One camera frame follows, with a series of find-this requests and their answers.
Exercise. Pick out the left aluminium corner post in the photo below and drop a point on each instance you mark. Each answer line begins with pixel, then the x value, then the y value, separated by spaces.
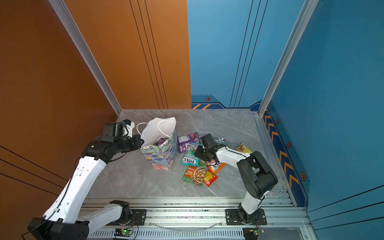
pixel 76 36

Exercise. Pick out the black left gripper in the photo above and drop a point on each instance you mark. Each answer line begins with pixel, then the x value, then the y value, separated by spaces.
pixel 138 145

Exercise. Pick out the yellow green snack packet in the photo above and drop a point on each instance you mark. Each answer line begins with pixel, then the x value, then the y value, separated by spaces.
pixel 243 149

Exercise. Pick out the aluminium rail frame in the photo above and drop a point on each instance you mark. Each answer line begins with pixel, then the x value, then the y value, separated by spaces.
pixel 186 213

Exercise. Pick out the green noodle snack packet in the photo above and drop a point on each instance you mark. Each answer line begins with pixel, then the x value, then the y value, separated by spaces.
pixel 195 175

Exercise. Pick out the floral paper gift bag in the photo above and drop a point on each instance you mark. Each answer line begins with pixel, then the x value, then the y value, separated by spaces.
pixel 160 142

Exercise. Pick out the left green circuit board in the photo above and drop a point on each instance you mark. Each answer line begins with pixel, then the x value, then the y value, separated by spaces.
pixel 125 233

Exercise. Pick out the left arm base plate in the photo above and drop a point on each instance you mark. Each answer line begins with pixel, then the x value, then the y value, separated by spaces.
pixel 137 217

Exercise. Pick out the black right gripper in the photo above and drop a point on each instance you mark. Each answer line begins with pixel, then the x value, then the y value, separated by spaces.
pixel 198 153

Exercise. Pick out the teal Fox's cherry candy bag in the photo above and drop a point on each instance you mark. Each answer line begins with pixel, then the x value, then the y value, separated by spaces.
pixel 220 141

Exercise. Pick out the right circuit board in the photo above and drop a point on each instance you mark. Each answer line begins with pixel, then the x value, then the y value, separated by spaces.
pixel 252 233

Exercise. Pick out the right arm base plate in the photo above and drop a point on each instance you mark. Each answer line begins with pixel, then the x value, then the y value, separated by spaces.
pixel 240 217

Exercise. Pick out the teal Fox's mint candy bag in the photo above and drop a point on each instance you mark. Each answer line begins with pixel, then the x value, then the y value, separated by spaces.
pixel 189 158

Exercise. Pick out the right aluminium corner post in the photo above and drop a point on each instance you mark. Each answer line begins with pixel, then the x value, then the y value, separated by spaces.
pixel 294 38

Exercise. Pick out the aluminium corner post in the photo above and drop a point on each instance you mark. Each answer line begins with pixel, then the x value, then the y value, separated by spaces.
pixel 76 36
pixel 294 38

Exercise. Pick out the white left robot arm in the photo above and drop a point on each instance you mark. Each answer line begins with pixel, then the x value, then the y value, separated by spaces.
pixel 61 221

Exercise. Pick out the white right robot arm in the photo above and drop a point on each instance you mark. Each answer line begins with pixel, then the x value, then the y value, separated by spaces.
pixel 256 173

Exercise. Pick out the red snack packet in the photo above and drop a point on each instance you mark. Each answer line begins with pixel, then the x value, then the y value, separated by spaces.
pixel 209 178

